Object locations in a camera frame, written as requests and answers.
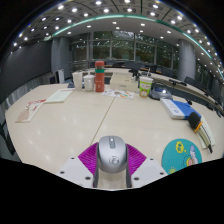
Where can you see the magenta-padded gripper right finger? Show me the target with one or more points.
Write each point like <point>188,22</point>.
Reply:
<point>148,171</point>

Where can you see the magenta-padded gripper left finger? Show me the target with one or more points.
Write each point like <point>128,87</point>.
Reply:
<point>75,171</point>

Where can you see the silver grey computer mouse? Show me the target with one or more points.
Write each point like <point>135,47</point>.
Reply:
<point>112,155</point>

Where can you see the round teal cartoon mouse pad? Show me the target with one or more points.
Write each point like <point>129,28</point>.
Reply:
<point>180,158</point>

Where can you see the blue and white book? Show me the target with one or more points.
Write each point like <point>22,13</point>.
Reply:
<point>178,109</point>

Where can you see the cream notepad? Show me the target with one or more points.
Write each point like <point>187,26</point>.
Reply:
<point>208,133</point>

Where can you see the white green-edged booklet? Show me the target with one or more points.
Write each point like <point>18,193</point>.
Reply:
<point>59,95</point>

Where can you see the black desktop conference device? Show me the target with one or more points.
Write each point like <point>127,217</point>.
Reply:
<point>160,92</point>

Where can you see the colourful printed leaflet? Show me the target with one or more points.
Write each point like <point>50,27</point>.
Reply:
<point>118,94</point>

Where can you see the green printed paper cup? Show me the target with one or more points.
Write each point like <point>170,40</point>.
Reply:
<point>145,87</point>

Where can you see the long curved conference desk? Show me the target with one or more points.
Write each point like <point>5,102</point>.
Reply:
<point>196,95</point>

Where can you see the cream cardboard box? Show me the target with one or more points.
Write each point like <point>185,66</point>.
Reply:
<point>124,83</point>

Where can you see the red bottle with green band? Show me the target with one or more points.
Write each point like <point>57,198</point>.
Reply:
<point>99,80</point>

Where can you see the dark office chairs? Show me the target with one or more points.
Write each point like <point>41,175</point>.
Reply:
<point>166,71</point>

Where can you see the ceiling spot lights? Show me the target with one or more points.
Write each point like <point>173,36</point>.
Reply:
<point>106,10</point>

